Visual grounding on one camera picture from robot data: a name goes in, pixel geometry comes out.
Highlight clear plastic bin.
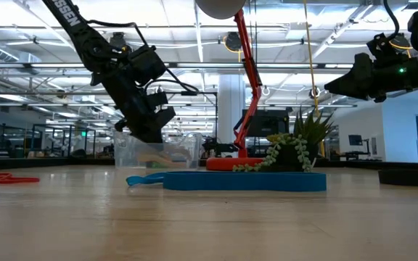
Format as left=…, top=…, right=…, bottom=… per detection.
left=113, top=130, right=205, bottom=170

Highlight white building column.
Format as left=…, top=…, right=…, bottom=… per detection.
left=217, top=74, right=247, bottom=145

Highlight black monitor screen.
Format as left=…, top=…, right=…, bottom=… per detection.
left=242, top=109, right=290, bottom=138

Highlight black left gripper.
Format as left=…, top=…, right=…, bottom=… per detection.
left=91, top=68, right=177, bottom=144

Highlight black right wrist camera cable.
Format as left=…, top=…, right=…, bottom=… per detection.
left=382, top=0, right=401, bottom=39

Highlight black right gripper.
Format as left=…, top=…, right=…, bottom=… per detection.
left=324, top=53, right=418, bottom=103

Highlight yellow hanging cable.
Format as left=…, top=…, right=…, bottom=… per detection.
left=302, top=0, right=327, bottom=157

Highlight red desk lamp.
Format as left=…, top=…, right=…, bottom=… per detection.
left=194, top=0, right=264, bottom=172

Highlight red scissors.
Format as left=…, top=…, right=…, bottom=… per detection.
left=0, top=173, right=41, bottom=185

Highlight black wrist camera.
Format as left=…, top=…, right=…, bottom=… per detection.
left=126, top=44, right=168, bottom=87
left=366, top=32, right=411, bottom=68

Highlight black background machine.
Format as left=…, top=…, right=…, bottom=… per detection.
left=203, top=136, right=239, bottom=157

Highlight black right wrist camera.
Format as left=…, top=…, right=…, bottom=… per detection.
left=366, top=32, right=411, bottom=68

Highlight black aluminium table frame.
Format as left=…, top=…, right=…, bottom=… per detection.
left=0, top=155, right=418, bottom=171

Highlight potted green succulent plant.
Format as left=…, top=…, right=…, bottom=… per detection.
left=232, top=108, right=337, bottom=173

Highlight ceiling cable reel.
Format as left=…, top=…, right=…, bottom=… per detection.
left=224, top=31, right=243, bottom=54
left=107, top=31, right=137, bottom=55

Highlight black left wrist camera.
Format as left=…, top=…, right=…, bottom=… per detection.
left=126, top=44, right=168, bottom=87

